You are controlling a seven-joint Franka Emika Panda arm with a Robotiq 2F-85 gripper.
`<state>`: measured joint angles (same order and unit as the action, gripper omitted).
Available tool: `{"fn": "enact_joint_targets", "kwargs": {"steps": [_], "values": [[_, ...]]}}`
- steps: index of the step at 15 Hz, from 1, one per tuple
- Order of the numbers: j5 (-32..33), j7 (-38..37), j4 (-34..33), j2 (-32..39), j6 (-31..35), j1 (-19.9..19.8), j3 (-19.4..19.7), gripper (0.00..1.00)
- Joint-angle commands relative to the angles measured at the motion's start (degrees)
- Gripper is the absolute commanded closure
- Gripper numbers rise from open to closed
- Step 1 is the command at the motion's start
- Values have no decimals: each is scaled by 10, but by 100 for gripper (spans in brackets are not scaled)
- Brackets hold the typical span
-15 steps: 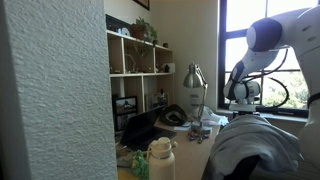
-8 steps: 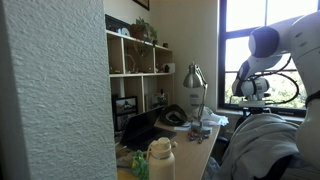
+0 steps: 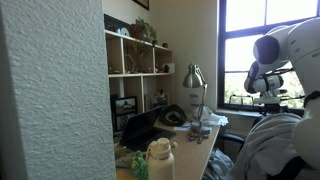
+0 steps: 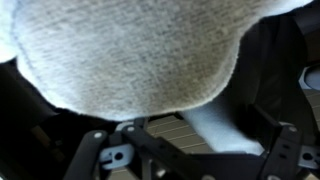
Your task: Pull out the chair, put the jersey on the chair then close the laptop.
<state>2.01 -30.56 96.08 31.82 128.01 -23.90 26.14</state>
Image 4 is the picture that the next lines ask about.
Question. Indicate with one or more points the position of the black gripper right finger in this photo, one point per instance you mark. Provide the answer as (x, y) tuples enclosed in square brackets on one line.
[(283, 150)]

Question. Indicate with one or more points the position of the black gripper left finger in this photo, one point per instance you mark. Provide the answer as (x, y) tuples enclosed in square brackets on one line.
[(90, 153)]

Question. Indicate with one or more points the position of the white cloth towel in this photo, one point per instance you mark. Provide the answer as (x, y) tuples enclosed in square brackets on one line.
[(126, 56)]

